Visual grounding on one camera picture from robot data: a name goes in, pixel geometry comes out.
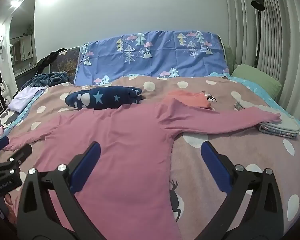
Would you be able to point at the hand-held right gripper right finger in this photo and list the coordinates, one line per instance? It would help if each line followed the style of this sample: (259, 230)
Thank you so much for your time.
(215, 165)

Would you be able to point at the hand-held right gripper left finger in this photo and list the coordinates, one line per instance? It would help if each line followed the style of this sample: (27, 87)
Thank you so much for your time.
(87, 165)

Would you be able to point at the pink long-sleeve shirt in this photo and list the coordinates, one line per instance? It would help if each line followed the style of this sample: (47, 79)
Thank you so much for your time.
(120, 142)

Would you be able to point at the black and white printed blanket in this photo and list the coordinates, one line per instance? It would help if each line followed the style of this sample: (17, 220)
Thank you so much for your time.
(5, 120)

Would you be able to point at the pink dotted duvet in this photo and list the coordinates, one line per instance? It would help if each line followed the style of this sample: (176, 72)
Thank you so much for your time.
(252, 152)

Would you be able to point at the white cat figurine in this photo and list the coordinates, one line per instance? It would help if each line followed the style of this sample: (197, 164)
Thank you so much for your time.
(5, 92)

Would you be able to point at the folded white cloth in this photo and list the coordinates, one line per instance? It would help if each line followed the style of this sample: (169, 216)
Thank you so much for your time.
(25, 97)

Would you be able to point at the small grey garment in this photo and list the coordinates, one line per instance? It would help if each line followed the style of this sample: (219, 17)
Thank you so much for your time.
(239, 105)

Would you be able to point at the folded floral cloth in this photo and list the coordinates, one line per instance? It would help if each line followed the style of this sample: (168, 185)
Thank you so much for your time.
(277, 133)

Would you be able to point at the navy star-print garment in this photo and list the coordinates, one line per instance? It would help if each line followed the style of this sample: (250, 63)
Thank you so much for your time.
(107, 97)

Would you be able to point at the coral garment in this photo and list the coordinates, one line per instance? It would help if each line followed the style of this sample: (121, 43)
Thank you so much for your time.
(190, 97)

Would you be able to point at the folded grey garment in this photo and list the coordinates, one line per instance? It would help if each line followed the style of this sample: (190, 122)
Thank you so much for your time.
(287, 125)

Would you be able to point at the dark blue fuzzy blanket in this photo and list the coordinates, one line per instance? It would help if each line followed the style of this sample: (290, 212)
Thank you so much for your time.
(50, 77)

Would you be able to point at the green pillow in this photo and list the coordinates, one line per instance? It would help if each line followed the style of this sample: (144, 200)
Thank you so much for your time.
(257, 80)

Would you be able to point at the black garment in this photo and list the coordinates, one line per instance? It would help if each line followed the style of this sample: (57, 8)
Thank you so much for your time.
(46, 61)

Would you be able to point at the mirror cabinet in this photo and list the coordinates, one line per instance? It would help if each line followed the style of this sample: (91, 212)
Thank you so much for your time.
(22, 47)

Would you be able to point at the brown printed cloth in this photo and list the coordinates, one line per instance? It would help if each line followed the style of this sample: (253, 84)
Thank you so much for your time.
(67, 65)

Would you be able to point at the grey-green headboard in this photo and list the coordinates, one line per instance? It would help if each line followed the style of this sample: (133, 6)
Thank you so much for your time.
(228, 57)

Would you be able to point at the small green plant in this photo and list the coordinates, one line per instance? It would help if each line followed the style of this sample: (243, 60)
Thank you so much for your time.
(28, 30)

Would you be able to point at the blue tree-print sheet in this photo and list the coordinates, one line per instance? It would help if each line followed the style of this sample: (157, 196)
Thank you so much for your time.
(160, 55)

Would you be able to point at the white pleated curtain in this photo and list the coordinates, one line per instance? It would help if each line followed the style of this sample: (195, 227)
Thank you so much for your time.
(285, 42)

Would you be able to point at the black floor lamp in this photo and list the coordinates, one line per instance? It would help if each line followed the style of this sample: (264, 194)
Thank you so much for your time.
(258, 2)

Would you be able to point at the white wall camera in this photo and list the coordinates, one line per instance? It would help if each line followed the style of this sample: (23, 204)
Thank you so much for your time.
(1, 47)

